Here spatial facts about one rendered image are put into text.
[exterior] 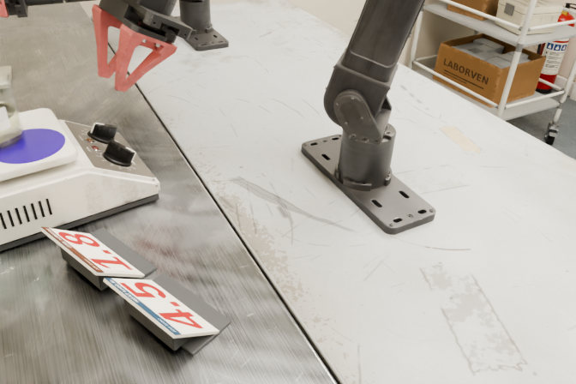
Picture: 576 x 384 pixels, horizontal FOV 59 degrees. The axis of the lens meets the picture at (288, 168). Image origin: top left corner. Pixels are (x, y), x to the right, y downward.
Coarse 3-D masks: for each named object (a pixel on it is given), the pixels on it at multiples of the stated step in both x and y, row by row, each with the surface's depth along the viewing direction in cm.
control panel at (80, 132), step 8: (72, 128) 59; (80, 128) 60; (88, 128) 62; (80, 136) 58; (88, 136) 59; (120, 136) 64; (80, 144) 56; (88, 144) 57; (96, 144) 58; (104, 144) 59; (128, 144) 63; (88, 152) 55; (96, 152) 56; (96, 160) 54; (104, 160) 55; (136, 160) 59; (104, 168) 53; (112, 168) 54; (120, 168) 55; (128, 168) 56; (136, 168) 57; (144, 168) 58; (144, 176) 56; (152, 176) 57
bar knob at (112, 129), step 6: (96, 126) 59; (102, 126) 59; (108, 126) 60; (114, 126) 61; (90, 132) 59; (96, 132) 59; (102, 132) 60; (108, 132) 60; (114, 132) 61; (96, 138) 59; (102, 138) 60; (108, 138) 61
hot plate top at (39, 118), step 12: (24, 120) 55; (36, 120) 55; (48, 120) 56; (60, 132) 54; (72, 144) 52; (60, 156) 50; (72, 156) 50; (0, 168) 48; (12, 168) 48; (24, 168) 48; (36, 168) 49; (0, 180) 47
